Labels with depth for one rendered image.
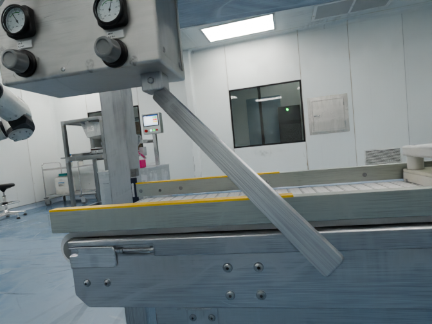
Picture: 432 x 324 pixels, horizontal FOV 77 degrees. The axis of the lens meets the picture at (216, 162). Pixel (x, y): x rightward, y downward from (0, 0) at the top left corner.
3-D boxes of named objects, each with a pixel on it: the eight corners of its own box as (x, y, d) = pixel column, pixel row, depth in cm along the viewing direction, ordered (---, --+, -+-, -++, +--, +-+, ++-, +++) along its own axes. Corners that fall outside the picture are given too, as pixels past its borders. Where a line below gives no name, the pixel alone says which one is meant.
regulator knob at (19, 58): (-2, 74, 33) (-7, 36, 32) (15, 79, 35) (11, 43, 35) (22, 71, 32) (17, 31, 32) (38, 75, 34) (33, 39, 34)
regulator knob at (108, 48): (90, 63, 30) (85, 24, 30) (103, 70, 33) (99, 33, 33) (118, 59, 30) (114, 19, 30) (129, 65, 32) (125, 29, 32)
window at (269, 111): (234, 148, 551) (228, 90, 545) (234, 148, 552) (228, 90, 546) (305, 141, 515) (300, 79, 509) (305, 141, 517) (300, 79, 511)
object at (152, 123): (146, 166, 329) (140, 114, 326) (150, 165, 339) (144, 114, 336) (163, 164, 324) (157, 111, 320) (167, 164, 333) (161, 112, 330)
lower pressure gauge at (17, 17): (2, 37, 33) (-3, 6, 33) (11, 41, 35) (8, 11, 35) (28, 32, 33) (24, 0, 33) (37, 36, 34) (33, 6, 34)
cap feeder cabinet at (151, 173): (104, 238, 308) (96, 171, 304) (132, 224, 362) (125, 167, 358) (155, 238, 292) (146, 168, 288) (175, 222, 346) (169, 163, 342)
